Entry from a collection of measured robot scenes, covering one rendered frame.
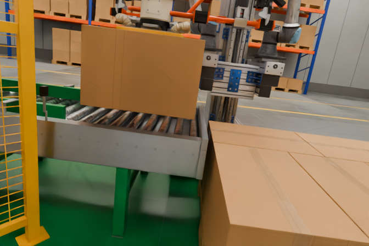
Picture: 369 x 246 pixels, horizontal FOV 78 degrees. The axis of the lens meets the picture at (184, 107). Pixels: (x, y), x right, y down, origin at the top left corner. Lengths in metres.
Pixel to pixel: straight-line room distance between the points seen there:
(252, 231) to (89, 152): 0.80
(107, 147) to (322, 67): 11.02
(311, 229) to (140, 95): 0.88
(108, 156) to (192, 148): 0.40
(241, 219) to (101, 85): 0.89
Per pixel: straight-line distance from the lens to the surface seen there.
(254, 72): 1.84
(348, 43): 12.24
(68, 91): 1.81
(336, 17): 11.89
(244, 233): 0.74
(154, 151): 1.10
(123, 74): 1.19
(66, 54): 9.27
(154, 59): 1.15
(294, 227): 0.79
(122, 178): 1.20
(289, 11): 1.91
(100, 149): 1.17
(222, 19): 1.33
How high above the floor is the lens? 0.98
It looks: 14 degrees down
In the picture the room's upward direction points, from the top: 7 degrees clockwise
